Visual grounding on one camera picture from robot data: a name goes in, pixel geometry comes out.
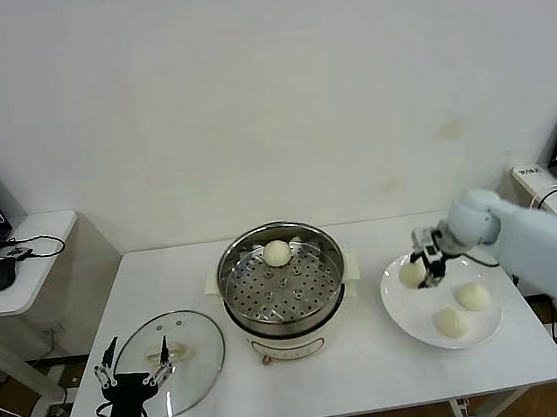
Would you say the white wall socket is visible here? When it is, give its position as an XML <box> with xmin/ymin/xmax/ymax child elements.
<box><xmin>39</xmin><ymin>317</ymin><xmax>68</xmax><ymax>341</ymax></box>

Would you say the black power cable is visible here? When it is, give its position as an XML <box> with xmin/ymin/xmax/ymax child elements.
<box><xmin>531</xmin><ymin>184</ymin><xmax>557</xmax><ymax>214</ymax></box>

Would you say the cream electric cooker base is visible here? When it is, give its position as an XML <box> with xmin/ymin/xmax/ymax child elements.
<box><xmin>200</xmin><ymin>252</ymin><xmax>372</xmax><ymax>373</ymax></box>

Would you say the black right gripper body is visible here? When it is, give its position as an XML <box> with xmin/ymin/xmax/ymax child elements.
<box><xmin>432</xmin><ymin>220</ymin><xmax>463</xmax><ymax>268</ymax></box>

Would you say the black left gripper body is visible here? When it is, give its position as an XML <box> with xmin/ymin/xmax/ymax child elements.
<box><xmin>100</xmin><ymin>369</ymin><xmax>158</xmax><ymax>417</ymax></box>

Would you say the round glass pot lid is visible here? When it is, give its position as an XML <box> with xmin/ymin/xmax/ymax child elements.
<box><xmin>105</xmin><ymin>304</ymin><xmax>233</xmax><ymax>417</ymax></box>

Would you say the black cable with usb dongle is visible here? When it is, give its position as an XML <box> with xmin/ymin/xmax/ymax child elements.
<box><xmin>0</xmin><ymin>231</ymin><xmax>68</xmax><ymax>265</ymax></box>

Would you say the stainless steel steamer pot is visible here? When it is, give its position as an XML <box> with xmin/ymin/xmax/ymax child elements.
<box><xmin>211</xmin><ymin>215</ymin><xmax>352</xmax><ymax>330</ymax></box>

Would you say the white steamed baozi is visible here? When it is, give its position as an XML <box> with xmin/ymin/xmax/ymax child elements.
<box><xmin>453</xmin><ymin>280</ymin><xmax>494</xmax><ymax>315</ymax></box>
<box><xmin>431</xmin><ymin>305</ymin><xmax>472</xmax><ymax>342</ymax></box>
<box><xmin>261</xmin><ymin>237</ymin><xmax>295</xmax><ymax>269</ymax></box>
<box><xmin>396</xmin><ymin>257</ymin><xmax>432</xmax><ymax>292</ymax></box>

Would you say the white side desk with mouse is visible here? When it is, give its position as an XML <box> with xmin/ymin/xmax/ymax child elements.
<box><xmin>0</xmin><ymin>204</ymin><xmax>141</xmax><ymax>417</ymax></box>

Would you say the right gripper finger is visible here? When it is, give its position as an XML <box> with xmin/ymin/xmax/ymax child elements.
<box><xmin>408</xmin><ymin>225</ymin><xmax>441</xmax><ymax>266</ymax></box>
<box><xmin>415</xmin><ymin>242</ymin><xmax>451</xmax><ymax>292</ymax></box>

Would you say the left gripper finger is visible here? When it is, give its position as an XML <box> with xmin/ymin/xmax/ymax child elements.
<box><xmin>137</xmin><ymin>334</ymin><xmax>175</xmax><ymax>389</ymax></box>
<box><xmin>90</xmin><ymin>336</ymin><xmax>125</xmax><ymax>390</ymax></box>

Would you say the white round plate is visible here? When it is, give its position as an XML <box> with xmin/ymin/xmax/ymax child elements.
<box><xmin>376</xmin><ymin>242</ymin><xmax>507</xmax><ymax>358</ymax></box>

